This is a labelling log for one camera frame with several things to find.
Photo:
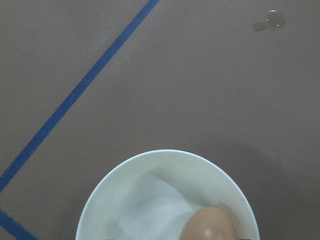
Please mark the brown egg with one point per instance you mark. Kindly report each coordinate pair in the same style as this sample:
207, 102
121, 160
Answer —
209, 223

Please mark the white round bowl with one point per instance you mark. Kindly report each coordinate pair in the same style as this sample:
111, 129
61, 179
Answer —
152, 195

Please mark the blue tape line lengthwise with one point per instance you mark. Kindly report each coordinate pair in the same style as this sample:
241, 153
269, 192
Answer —
74, 95

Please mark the water droplets on table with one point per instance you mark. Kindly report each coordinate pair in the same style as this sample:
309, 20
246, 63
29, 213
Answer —
274, 19

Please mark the blue tape line crosswise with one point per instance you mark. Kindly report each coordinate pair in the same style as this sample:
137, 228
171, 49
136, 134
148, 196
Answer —
13, 228

